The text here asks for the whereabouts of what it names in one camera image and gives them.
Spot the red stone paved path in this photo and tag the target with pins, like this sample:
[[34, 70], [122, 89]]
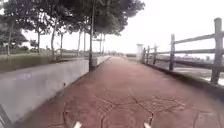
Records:
[[126, 83]]

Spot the white pillar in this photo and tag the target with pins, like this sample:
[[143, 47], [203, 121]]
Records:
[[139, 52]]

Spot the row of trees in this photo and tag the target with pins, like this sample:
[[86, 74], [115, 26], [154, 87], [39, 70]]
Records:
[[106, 13]]

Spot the robot's own part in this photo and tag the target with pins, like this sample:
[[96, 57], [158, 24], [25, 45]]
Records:
[[147, 126], [77, 125]]

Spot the grey concrete kerb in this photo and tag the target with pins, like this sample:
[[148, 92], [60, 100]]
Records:
[[186, 79]]

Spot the grass strip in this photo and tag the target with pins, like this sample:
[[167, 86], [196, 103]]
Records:
[[23, 62]]

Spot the dark lamp post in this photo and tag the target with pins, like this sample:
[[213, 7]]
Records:
[[91, 43]]

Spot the grey concrete low wall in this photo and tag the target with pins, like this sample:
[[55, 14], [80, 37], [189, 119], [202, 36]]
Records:
[[36, 86]]

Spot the wooden rail fence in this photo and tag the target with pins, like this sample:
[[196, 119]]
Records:
[[217, 50]]

